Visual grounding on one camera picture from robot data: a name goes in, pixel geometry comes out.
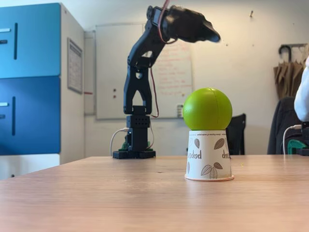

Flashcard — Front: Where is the green foam ball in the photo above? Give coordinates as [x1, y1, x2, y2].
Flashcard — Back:
[183, 87, 233, 131]

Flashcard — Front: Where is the white leaf-print paper cup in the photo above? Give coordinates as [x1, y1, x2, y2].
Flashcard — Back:
[184, 129, 235, 182]

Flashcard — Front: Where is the black office chair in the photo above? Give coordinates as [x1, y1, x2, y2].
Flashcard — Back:
[225, 113, 247, 156]

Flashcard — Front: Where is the dark jacket on chair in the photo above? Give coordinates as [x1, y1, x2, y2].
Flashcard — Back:
[267, 96, 309, 156]

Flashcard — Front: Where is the white-sleeved person's arm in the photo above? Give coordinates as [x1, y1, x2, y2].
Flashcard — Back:
[294, 57, 309, 122]

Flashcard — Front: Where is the framed notice sheet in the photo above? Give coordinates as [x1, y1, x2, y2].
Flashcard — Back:
[67, 37, 84, 95]

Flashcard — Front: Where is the blue and white locker cabinet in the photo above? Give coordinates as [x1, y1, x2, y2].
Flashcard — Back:
[0, 2, 85, 180]

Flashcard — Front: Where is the red white black servo cable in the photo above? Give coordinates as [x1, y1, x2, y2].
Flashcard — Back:
[156, 0, 180, 44]

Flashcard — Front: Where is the black umbrella handle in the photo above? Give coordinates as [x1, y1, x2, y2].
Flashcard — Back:
[279, 44, 293, 62]

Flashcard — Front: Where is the wall whiteboard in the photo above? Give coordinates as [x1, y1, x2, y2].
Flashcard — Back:
[95, 20, 195, 120]

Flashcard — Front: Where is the white charging cable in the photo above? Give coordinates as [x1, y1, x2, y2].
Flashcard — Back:
[282, 125, 303, 156]

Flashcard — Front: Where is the white usb cable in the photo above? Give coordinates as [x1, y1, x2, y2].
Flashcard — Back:
[110, 128, 131, 157]

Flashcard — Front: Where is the black device with cable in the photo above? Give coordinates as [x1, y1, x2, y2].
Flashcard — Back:
[295, 120, 309, 157]

